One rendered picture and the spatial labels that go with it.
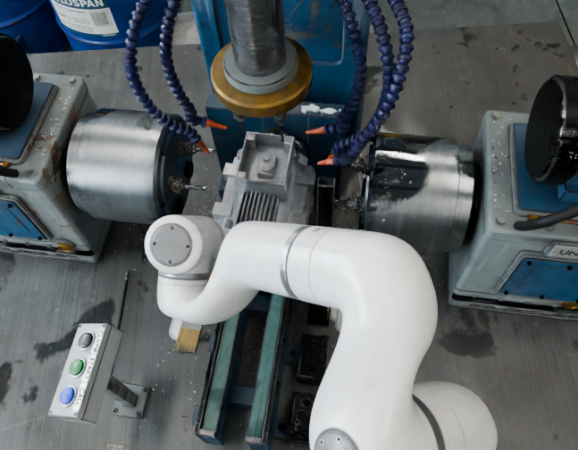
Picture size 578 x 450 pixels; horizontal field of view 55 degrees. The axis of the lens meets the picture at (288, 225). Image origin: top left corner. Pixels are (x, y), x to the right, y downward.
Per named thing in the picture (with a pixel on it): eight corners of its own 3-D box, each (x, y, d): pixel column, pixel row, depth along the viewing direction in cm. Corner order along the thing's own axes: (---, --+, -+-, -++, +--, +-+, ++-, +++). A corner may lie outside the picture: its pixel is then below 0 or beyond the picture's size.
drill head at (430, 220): (332, 171, 136) (335, 102, 114) (504, 188, 131) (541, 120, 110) (320, 262, 124) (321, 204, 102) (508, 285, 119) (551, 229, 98)
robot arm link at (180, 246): (220, 274, 89) (224, 218, 89) (197, 283, 76) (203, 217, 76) (170, 270, 90) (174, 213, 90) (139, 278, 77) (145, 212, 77)
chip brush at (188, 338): (197, 270, 137) (197, 270, 136) (217, 274, 136) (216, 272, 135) (173, 351, 127) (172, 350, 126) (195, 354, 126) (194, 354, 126)
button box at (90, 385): (96, 331, 109) (77, 321, 104) (124, 331, 106) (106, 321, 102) (66, 421, 100) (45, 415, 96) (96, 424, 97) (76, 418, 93)
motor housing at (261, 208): (238, 188, 134) (228, 139, 117) (316, 197, 132) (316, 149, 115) (220, 262, 124) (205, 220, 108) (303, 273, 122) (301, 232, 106)
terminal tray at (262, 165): (248, 152, 120) (245, 130, 114) (297, 157, 119) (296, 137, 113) (237, 198, 114) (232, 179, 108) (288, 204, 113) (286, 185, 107)
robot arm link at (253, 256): (330, 356, 68) (191, 312, 90) (341, 227, 68) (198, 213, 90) (277, 365, 62) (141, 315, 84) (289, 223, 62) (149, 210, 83)
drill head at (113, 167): (77, 146, 143) (34, 77, 121) (213, 160, 139) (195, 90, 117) (42, 230, 131) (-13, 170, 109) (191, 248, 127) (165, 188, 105)
